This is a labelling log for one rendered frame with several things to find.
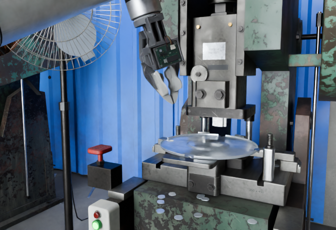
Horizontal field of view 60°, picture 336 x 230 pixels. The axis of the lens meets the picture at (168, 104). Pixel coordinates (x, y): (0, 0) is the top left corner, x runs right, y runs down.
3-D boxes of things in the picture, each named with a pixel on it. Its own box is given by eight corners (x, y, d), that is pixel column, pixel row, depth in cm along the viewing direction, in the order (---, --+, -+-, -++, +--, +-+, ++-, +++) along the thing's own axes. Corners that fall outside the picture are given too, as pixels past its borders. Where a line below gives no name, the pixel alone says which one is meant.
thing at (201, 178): (210, 217, 71) (211, 163, 69) (160, 205, 77) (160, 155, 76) (236, 182, 93) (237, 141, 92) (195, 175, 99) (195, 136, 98)
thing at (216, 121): (225, 127, 95) (225, 116, 95) (211, 126, 98) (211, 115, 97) (228, 125, 98) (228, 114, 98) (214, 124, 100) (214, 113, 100)
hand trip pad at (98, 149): (100, 174, 90) (100, 150, 90) (86, 171, 93) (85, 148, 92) (114, 168, 97) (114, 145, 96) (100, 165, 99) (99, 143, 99)
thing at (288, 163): (300, 173, 86) (302, 138, 85) (242, 165, 93) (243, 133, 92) (301, 167, 91) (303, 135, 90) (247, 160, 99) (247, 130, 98)
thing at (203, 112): (245, 127, 87) (246, 109, 87) (184, 122, 96) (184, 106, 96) (255, 120, 102) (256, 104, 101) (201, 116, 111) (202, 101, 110)
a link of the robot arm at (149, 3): (122, 6, 68) (154, -3, 70) (129, 25, 69) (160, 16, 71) (129, -1, 61) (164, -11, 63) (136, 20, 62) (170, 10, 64)
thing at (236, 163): (244, 169, 89) (244, 160, 88) (184, 160, 98) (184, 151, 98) (254, 156, 103) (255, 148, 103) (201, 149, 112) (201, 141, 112)
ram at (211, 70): (233, 111, 83) (235, 4, 80) (185, 108, 90) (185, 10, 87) (246, 105, 99) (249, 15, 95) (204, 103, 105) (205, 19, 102)
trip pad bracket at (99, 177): (112, 227, 91) (111, 166, 89) (88, 220, 95) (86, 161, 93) (123, 218, 96) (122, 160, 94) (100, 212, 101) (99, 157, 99)
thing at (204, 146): (141, 151, 82) (141, 148, 82) (183, 132, 107) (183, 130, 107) (245, 166, 69) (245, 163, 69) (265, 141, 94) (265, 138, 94)
